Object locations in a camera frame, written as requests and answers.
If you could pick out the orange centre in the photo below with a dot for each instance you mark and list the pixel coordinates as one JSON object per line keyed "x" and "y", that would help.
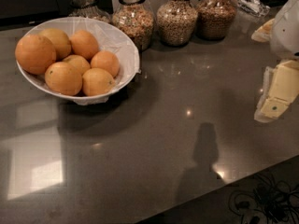
{"x": 79, "y": 62}

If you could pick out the glass jar far left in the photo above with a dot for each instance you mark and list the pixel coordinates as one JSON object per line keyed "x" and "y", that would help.
{"x": 88, "y": 9}

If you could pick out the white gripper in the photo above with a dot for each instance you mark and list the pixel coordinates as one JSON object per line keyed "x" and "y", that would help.
{"x": 286, "y": 32}

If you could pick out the orange front left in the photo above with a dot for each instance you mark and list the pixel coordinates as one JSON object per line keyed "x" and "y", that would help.
{"x": 63, "y": 78}

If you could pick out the white bowl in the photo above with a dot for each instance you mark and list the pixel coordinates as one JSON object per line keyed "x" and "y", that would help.
{"x": 37, "y": 82}

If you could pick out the orange back left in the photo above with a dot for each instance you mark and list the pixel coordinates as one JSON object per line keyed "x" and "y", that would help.
{"x": 60, "y": 41}

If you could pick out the glass jar light grains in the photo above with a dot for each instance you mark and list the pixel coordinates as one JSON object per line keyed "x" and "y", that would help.
{"x": 176, "y": 20}

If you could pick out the orange front right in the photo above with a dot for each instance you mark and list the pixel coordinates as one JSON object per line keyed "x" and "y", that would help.
{"x": 97, "y": 81}

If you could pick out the glass jar mixed grains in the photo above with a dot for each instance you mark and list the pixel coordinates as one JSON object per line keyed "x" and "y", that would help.
{"x": 135, "y": 20}

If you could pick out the large orange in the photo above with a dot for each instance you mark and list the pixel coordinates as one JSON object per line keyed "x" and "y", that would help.
{"x": 35, "y": 53}

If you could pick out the orange back middle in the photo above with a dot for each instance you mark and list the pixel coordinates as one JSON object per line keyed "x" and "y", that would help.
{"x": 84, "y": 43}

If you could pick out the white plastic bowl liner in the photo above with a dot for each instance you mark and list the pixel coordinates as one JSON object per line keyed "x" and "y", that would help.
{"x": 120, "y": 47}

